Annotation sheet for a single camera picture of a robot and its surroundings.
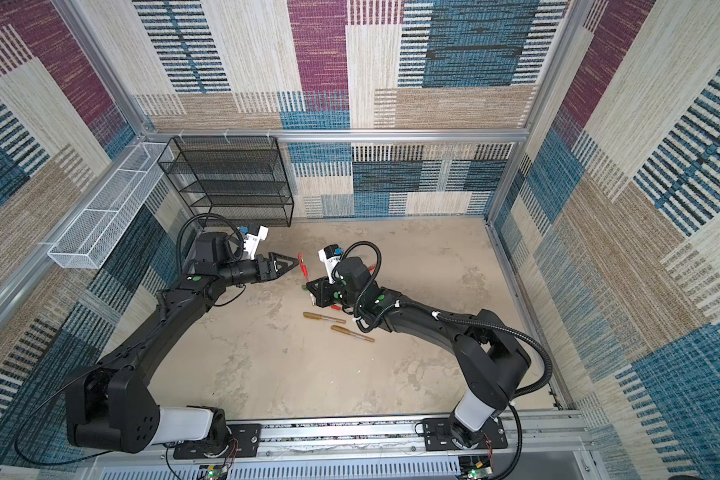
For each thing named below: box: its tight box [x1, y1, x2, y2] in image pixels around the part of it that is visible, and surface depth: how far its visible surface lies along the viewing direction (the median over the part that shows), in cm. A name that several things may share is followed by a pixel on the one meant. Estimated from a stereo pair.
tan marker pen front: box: [331, 325, 375, 343], surface depth 91 cm
